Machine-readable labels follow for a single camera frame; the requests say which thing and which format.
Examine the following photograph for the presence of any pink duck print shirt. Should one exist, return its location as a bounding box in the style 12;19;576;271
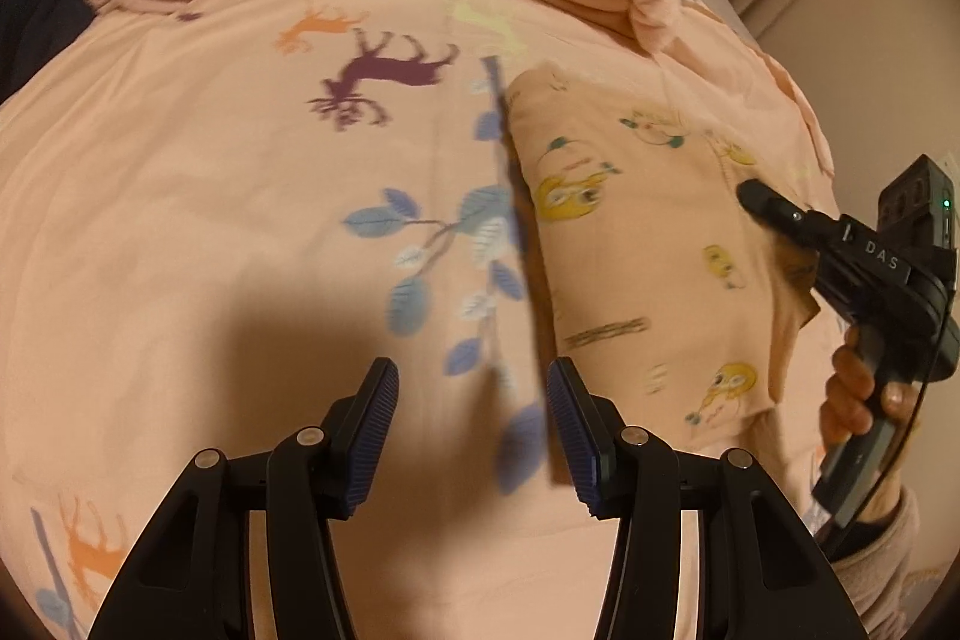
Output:
499;62;837;483

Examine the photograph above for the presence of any pink animal print blanket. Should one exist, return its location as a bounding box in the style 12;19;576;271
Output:
0;0;848;640

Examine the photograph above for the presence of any person's right forearm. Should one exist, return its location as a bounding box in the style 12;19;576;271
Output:
810;482;923;640

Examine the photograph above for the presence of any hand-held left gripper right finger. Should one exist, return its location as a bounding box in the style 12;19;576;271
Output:
546;356;863;640

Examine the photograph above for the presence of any person's right hand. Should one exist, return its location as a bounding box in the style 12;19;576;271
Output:
819;325;935;498

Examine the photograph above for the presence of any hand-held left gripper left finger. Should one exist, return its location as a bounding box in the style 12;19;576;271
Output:
86;356;400;640

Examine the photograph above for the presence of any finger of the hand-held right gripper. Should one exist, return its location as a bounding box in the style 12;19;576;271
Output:
737;179;848;259

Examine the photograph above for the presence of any navy garment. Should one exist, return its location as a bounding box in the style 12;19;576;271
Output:
0;0;143;101

